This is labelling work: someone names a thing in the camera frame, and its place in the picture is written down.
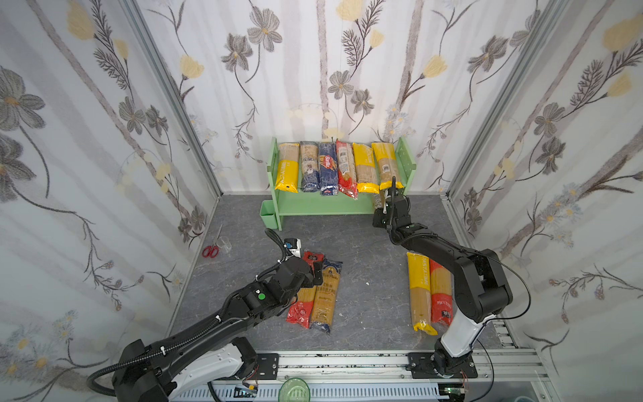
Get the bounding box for green round plastic lid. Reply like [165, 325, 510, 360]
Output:
[277, 378, 311, 402]

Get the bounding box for red white-label spaghetti bag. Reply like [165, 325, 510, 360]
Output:
[336, 141, 358, 199]

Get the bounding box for white slotted cable duct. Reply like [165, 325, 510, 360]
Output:
[150, 384, 450, 402]

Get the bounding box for clear barcode spaghetti bag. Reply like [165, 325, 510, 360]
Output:
[372, 190, 387, 211]

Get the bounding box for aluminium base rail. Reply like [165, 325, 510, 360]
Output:
[132, 348, 554, 402]

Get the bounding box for blue Barilla spaghetti box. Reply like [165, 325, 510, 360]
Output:
[318, 142, 338, 196]

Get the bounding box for green two-tier shelf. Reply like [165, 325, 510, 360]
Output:
[266, 139, 416, 230]

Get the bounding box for blue gold Meli pasta bag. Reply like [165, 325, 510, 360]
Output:
[311, 259, 343, 334]

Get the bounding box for red handled scissors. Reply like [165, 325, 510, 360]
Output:
[201, 225, 223, 259]

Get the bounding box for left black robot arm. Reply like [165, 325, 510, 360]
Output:
[86, 229, 323, 401]

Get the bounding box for yellow label spaghetti bag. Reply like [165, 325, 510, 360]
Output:
[276, 142, 300, 194]

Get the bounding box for yellow Pastatime spaghetti bag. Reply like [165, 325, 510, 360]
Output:
[353, 143, 380, 194]

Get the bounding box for small green cup bin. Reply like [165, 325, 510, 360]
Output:
[260, 200, 279, 230]

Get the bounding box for blue portrait spaghetti bag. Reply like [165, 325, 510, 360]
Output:
[300, 142, 320, 193]

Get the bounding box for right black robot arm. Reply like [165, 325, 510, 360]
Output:
[373, 180, 513, 378]

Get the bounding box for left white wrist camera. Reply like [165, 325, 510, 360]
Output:
[284, 238, 301, 258]

